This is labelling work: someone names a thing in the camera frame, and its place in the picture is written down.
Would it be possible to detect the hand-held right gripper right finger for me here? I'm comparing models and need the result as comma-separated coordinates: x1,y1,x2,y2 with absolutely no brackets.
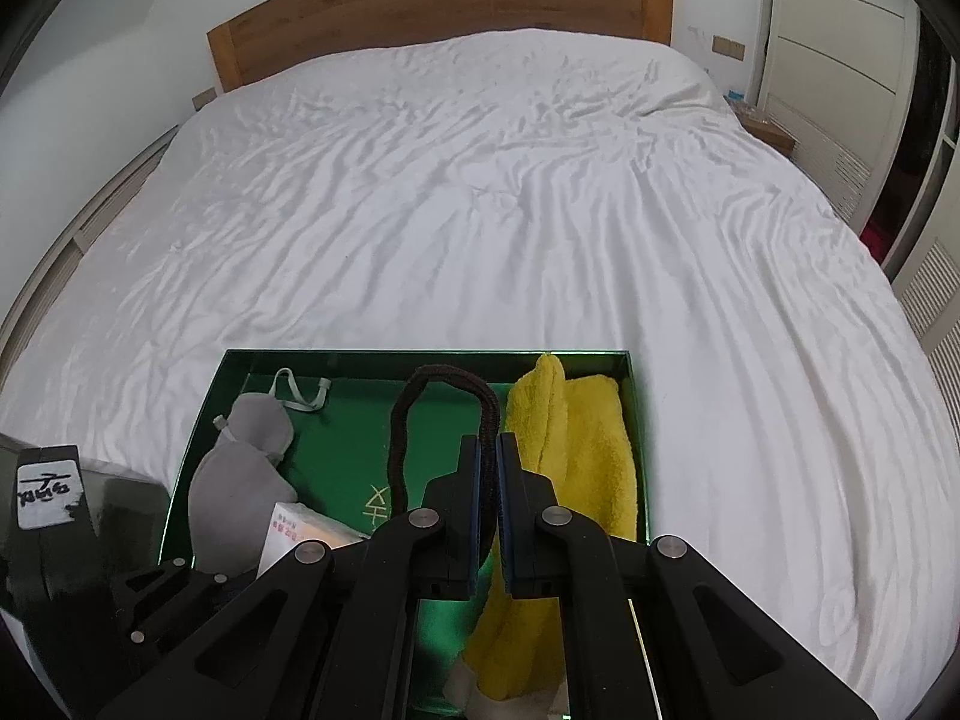
496,431,878,720

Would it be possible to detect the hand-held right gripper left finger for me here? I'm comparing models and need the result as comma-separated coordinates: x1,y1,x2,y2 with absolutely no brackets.
97,431,496,720

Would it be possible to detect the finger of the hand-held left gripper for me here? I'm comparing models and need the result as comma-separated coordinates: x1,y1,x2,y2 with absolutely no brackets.
109,556,260,661

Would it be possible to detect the yellow towel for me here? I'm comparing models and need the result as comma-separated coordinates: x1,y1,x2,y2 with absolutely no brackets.
459,351,640,717

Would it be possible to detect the black hair tie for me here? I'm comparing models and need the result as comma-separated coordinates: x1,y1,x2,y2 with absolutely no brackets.
386,364,502,541

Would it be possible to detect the green tray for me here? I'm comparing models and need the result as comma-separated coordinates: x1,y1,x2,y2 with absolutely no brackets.
157,347,661,720

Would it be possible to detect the orange and white tissue packet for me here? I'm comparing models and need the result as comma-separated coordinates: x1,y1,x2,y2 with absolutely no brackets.
256,501,372,580

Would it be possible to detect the bed with white sheet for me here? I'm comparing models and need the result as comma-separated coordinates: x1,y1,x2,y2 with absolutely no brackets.
0,26,957,717

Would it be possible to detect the wooden nightstand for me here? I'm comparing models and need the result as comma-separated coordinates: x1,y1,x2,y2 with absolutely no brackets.
731,101,797,155

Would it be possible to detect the red cloth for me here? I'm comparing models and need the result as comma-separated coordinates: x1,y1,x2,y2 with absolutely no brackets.
859,219,893,260

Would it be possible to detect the wooden headboard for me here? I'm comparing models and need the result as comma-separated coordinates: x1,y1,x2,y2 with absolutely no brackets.
206,0,674,95

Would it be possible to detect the white wardrobe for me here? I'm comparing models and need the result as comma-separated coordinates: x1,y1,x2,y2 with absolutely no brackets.
754,0,960,361

